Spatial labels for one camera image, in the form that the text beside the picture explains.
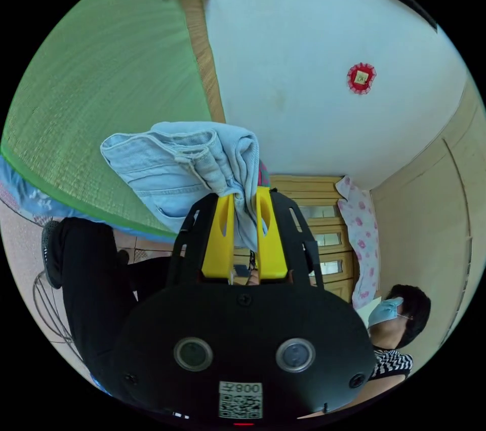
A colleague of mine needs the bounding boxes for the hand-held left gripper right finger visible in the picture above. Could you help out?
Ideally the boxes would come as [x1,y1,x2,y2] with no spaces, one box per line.
[256,189,289,281]

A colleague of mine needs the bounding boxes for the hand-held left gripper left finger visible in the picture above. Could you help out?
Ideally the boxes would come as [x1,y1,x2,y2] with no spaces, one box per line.
[200,195,235,282]

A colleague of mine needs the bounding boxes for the light blue jeans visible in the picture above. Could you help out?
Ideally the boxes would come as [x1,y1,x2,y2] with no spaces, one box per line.
[100,121,271,253]

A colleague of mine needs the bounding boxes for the wooden cupboard with glass panes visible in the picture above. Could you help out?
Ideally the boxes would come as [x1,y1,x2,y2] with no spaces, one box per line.
[268,174,358,303]

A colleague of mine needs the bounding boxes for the white curtain with pink flowers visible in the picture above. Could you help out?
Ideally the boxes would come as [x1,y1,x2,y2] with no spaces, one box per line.
[335,175,381,311]

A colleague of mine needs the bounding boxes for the person's body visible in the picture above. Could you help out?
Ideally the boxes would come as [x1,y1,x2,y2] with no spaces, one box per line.
[40,216,432,403]

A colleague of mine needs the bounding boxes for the bed with green woven mat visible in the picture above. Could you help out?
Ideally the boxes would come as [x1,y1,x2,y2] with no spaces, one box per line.
[0,0,228,246]

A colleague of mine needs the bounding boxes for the metal wire rack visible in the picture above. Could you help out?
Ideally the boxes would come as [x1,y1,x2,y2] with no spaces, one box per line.
[31,272,85,358]

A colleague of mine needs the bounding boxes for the red round wall ornament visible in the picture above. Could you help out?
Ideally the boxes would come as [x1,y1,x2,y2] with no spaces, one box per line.
[346,62,378,96]

